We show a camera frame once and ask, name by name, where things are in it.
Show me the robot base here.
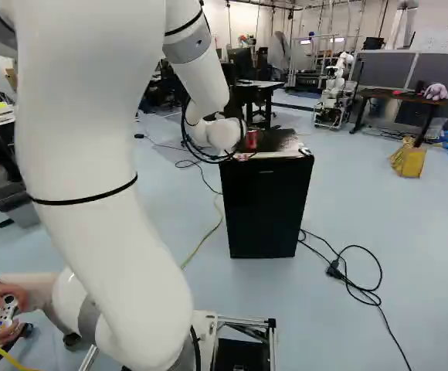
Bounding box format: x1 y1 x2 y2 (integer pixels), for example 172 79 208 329
76 308 277 371

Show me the black mini fridge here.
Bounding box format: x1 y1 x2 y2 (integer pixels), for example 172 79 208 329
218 128 315 260

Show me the black table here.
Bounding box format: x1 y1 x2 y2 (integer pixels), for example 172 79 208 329
229 78 286 131

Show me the white robot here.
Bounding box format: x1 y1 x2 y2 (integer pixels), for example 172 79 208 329
311 51 359 129

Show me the yellow bag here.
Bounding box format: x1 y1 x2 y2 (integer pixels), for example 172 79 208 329
389 136 428 179

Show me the dark desk with black legs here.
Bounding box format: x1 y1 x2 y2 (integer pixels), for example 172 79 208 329
348 87 448 145

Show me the purple plush toy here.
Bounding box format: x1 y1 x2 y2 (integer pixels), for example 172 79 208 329
422 82 448 102

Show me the grey office partition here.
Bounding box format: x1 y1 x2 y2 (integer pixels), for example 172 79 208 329
351 49 448 132

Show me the white game controller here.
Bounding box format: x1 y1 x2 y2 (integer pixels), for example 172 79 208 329
0 294 19 332

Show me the yellow floor cable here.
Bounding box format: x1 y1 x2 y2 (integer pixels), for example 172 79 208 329
180 192 225 271

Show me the black floor cable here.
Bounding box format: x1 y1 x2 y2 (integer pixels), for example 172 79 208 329
297 227 414 371

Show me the thick yellow hose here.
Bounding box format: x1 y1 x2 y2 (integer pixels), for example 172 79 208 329
0 334 30 371

